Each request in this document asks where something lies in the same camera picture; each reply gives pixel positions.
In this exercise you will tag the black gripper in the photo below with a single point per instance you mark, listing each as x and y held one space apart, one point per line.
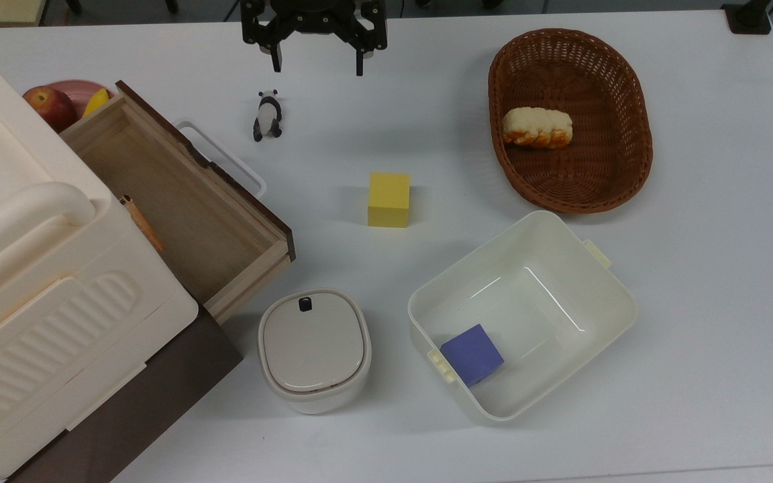
316 10

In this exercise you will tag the small panda toy figure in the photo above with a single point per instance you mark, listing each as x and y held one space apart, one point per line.
267 114

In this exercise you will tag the open wooden drawer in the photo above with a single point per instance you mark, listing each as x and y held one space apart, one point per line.
178 208

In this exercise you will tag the yellow toy fruit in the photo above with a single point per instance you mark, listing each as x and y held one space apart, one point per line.
96 102

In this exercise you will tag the toy bread loaf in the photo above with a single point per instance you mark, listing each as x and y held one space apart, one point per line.
537 127

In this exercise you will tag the dark brown drawer cabinet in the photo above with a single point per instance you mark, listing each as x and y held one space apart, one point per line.
158 396

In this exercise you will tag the yellow foam block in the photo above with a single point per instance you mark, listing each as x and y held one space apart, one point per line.
388 200

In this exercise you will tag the pink plate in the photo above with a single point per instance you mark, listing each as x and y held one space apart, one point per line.
76 90

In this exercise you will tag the red apple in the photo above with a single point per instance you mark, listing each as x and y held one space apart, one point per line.
51 106

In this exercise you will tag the white lidded container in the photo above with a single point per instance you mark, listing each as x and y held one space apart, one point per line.
313 349

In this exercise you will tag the brown wicker basket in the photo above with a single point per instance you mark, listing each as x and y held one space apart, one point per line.
601 181

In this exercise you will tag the white plastic bin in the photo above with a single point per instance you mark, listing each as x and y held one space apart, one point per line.
561 268

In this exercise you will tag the purple cube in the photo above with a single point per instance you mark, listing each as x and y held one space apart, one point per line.
472 353

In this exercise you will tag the cream plastic storage box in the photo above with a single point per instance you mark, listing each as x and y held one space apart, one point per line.
37 288

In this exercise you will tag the black table clamp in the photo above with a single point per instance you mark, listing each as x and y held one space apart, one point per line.
749 17

